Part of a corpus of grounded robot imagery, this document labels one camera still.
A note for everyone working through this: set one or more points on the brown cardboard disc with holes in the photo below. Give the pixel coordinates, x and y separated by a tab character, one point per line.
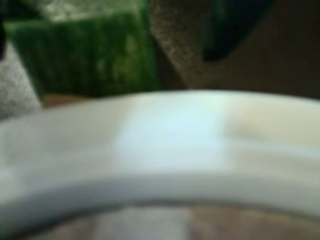
237	222

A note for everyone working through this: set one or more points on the green square block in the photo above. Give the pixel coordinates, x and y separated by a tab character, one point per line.
90	57

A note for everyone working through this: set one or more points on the white plate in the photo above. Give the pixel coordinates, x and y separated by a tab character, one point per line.
162	140

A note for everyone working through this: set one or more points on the black felt mat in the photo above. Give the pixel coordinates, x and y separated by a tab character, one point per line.
275	62

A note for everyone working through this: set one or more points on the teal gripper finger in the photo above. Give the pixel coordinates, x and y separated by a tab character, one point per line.
225	32

